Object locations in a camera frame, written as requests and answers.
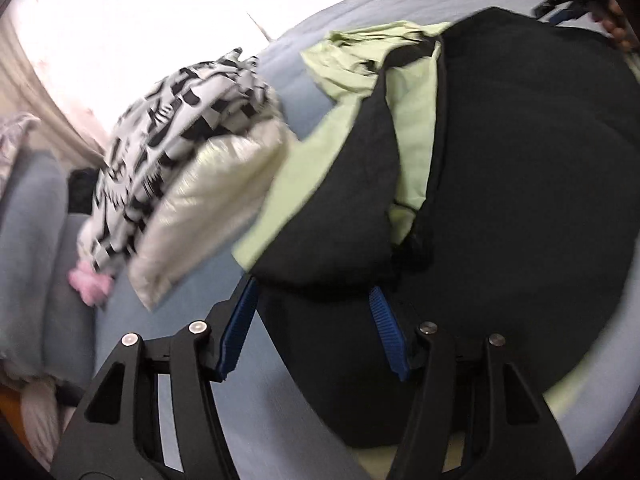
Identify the beige pillow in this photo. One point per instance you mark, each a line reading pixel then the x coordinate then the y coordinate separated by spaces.
pixel 40 410

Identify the green and black hooded jacket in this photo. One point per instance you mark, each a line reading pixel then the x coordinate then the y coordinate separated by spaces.
pixel 525 160

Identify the black and white printed garment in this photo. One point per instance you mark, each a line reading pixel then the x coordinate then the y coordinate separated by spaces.
pixel 150 160

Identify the white shiny puffer jacket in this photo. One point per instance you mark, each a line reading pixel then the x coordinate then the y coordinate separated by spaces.
pixel 200 210

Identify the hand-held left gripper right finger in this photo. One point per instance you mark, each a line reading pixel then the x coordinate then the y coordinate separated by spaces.
pixel 392 335

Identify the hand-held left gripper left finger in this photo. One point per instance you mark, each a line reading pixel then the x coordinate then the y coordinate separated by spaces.
pixel 235 330

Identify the person's right hand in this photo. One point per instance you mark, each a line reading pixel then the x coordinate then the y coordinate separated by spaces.
pixel 617 27

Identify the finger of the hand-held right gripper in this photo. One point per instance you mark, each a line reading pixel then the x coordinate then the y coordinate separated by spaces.
pixel 562 16

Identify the pink and white plush cat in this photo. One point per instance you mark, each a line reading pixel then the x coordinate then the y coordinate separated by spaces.
pixel 90 282

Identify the blue rolled blanket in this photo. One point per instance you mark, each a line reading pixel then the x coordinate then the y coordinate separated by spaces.
pixel 75 320
pixel 25 260

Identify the white leaf-print curtain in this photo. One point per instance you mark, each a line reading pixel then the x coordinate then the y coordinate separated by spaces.
pixel 45 105

